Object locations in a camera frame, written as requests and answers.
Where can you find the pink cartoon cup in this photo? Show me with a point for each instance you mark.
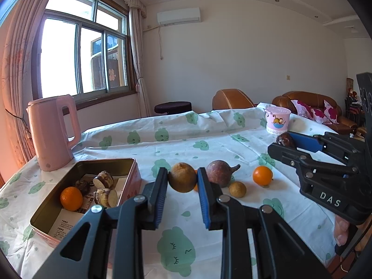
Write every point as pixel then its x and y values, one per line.
pixel 277 122

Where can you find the pink tin box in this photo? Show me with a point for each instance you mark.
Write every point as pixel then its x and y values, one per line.
pixel 134 180

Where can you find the narrow pink curtain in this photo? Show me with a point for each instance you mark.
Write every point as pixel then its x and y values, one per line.
pixel 139 64

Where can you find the dark round stool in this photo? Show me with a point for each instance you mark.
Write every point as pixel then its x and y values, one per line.
pixel 173 107

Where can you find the brown leather chair back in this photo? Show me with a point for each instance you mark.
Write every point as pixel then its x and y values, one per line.
pixel 232 97

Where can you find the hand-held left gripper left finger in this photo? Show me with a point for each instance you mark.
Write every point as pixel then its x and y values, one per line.
pixel 159 209

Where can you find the pink flower window sticker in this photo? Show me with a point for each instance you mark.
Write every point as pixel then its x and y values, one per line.
pixel 112 74

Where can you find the sliding glass window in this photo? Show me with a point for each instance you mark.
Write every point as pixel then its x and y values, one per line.
pixel 78 55

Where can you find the white air conditioner pipe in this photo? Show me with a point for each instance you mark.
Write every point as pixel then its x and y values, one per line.
pixel 159 43

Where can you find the mandarin orange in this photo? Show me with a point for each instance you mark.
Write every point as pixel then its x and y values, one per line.
pixel 71 199

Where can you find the pink electric kettle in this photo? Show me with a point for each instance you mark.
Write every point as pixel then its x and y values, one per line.
pixel 49 133

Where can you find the wide pink floral curtain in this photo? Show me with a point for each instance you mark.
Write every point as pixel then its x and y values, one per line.
pixel 17 64

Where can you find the purple passion fruit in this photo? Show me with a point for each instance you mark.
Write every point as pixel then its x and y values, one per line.
pixel 219 173

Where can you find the floral white magenta pillow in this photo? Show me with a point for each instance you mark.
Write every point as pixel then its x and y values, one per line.
pixel 302 107
pixel 331 112
pixel 319 115

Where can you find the brown leather sofa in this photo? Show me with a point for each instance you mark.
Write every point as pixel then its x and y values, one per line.
pixel 308 97

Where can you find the printed paper leaflet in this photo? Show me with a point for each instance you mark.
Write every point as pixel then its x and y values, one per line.
pixel 66 223

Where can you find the dark red wooden chair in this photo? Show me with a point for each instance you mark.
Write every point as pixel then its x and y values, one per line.
pixel 353 113

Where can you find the person's right hand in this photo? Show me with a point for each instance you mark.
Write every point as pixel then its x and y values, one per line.
pixel 340 232

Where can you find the brown longan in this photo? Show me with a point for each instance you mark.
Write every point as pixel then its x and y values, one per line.
pixel 181 177
pixel 237 189

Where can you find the white green cloud tablecloth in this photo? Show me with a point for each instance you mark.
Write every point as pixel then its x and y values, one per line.
pixel 180 139

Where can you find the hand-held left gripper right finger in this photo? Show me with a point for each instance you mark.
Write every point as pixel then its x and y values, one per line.
pixel 203 203

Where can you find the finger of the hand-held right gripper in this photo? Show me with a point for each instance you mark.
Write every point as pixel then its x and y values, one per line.
pixel 290 158
pixel 305 144

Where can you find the white wall air conditioner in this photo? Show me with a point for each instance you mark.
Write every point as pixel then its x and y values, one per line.
pixel 178 16

